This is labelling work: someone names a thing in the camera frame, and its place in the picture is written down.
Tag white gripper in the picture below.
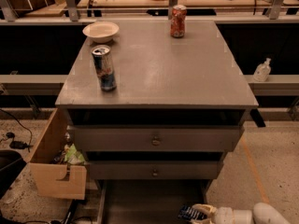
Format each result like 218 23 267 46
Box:
191 203 253 224

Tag dark blue rxbar wrapper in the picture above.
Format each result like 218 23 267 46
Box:
178 205 207 221

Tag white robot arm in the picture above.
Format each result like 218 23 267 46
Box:
191 203 291 224

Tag grey drawer cabinet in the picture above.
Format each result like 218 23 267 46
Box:
54 20 259 224

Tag grey open bottom drawer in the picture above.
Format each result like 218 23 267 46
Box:
97 180 206 224

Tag grey middle drawer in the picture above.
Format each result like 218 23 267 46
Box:
89 161 223 180

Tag grey top drawer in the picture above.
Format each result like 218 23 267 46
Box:
68 126 244 152

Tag wooden side drawer box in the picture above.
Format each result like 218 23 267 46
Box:
28 109 87 200

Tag green snack packet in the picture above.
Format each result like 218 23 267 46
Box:
64 144 85 165

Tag white pump bottle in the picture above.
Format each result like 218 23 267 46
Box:
253 58 271 82

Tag blue silver energy drink can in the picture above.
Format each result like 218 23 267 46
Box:
91 45 117 91

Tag orange soda can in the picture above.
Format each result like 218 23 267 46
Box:
170 5 187 38

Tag black bin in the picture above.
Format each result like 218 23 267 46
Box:
0 150 26 199

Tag white bowl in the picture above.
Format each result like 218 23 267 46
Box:
83 21 120 44

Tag grey metal railing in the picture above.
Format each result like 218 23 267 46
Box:
0 0 299 23

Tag black power adapter with cable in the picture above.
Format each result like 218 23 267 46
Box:
2 110 33 150

